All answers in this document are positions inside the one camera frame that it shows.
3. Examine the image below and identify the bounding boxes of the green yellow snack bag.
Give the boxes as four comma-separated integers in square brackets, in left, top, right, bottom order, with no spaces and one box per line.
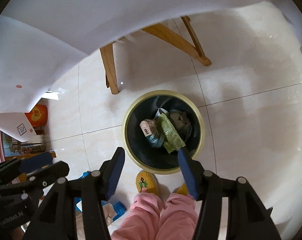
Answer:
[156,114,186,154]

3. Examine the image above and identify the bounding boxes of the blue white snack bag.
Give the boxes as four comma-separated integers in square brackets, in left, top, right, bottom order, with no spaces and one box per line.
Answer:
[147,108,169,148]

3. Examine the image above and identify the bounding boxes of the checkered paper cup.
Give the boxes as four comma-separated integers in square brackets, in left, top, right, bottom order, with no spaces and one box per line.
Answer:
[139,119,158,137]

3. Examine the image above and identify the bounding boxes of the round yellow-rimmed trash bin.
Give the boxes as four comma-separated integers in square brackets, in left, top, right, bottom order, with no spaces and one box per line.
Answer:
[123,90,205,174]

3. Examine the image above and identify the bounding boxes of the pink trousers legs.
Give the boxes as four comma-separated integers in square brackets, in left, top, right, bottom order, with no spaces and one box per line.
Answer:
[111,192,198,239]

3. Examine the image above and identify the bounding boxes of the wooden table leg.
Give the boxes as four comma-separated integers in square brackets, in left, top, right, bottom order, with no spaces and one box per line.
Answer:
[142,16,212,67]
[99,43,119,95]

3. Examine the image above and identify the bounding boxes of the cartoon printed tablecloth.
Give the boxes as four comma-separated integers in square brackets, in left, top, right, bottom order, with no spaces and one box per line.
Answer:
[0,0,302,143]

